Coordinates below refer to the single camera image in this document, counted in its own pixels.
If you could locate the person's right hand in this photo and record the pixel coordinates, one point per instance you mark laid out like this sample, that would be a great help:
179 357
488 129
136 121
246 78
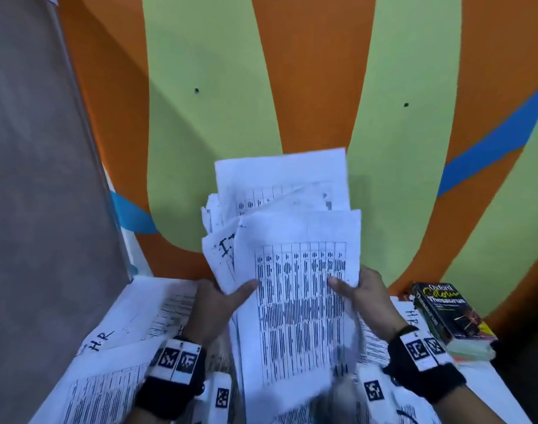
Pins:
375 304

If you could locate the person's left hand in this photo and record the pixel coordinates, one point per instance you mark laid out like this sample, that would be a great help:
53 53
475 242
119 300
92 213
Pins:
209 311

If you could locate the person's left thumb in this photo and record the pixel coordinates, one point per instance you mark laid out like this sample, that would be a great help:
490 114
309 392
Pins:
242 292

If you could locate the person's right thumb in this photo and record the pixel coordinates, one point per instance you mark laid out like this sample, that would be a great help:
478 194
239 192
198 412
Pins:
343 286

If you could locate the bundle of printed paper sheets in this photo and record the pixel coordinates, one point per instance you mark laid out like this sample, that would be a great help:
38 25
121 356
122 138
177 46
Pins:
295 304

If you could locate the person's right forearm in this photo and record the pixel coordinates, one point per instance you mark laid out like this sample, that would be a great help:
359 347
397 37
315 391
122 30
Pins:
465 406

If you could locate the person's left forearm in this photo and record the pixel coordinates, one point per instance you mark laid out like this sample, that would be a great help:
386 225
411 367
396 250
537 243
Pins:
150 417

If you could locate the handwritten printed paper sheet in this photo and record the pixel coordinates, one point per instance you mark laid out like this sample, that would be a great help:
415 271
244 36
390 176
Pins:
141 311
379 344

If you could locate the thick black paperback book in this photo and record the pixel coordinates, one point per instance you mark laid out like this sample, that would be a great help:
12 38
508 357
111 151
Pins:
450 311

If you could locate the pastel sticky note pad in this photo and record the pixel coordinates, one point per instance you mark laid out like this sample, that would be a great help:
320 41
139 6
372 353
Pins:
472 349

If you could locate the printed table paper sheet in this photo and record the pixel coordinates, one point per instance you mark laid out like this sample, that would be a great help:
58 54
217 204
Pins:
97 388

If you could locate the blank white paper sheet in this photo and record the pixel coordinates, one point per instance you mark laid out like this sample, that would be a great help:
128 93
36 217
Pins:
494 388

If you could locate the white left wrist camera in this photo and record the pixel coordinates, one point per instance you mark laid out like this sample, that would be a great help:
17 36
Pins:
216 397

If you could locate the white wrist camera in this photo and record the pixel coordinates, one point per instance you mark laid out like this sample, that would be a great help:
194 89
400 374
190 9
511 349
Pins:
375 392
216 397

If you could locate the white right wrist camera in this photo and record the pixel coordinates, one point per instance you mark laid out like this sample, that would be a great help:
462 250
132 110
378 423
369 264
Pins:
375 392

